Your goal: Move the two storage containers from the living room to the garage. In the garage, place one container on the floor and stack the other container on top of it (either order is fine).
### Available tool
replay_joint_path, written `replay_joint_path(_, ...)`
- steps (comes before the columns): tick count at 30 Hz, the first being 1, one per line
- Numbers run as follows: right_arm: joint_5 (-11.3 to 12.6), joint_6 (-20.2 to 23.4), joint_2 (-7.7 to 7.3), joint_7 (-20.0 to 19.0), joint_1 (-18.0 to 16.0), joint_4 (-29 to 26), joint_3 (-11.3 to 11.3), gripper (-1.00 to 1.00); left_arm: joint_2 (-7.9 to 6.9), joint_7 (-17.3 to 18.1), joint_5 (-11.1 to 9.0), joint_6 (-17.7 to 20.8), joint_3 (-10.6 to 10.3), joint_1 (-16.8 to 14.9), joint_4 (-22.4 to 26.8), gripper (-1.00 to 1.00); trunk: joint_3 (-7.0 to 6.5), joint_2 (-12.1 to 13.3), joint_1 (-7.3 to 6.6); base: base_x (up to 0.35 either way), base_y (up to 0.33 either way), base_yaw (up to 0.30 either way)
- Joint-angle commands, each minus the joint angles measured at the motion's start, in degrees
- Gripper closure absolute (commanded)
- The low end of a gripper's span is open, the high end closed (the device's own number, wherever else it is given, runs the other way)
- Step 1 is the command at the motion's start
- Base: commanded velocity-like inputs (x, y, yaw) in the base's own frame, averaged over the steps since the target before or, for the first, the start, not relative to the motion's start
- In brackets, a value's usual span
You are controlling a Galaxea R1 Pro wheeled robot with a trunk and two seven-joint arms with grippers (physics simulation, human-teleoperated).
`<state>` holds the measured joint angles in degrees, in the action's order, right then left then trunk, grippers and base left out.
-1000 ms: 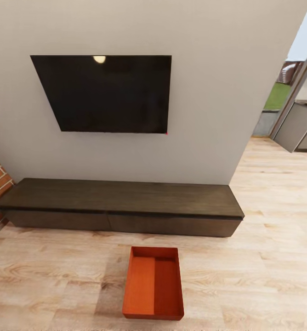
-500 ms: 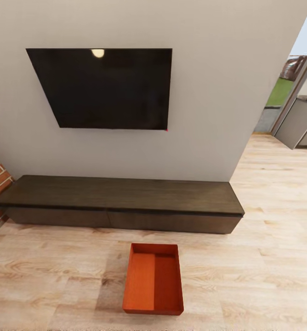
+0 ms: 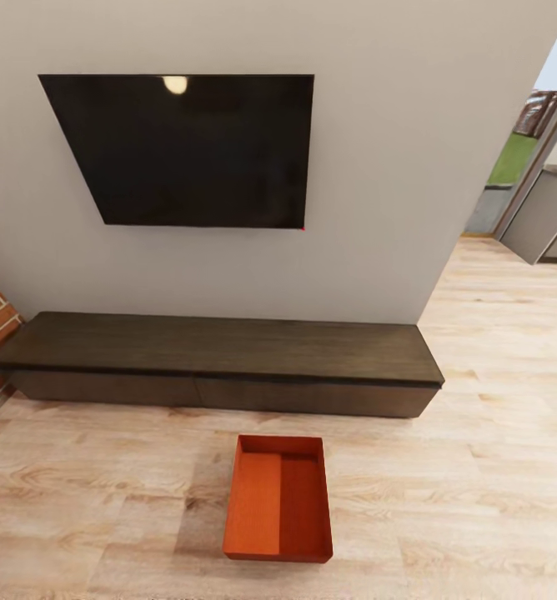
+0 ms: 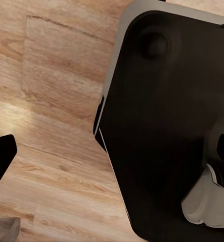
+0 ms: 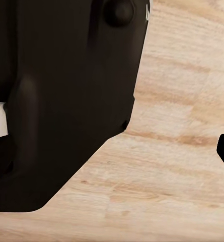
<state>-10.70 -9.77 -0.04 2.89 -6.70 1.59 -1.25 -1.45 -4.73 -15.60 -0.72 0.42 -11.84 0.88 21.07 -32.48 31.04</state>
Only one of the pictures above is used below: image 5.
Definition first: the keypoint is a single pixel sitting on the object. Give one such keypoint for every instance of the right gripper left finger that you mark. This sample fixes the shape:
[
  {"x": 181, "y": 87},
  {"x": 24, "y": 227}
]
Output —
[{"x": 8, "y": 150}]

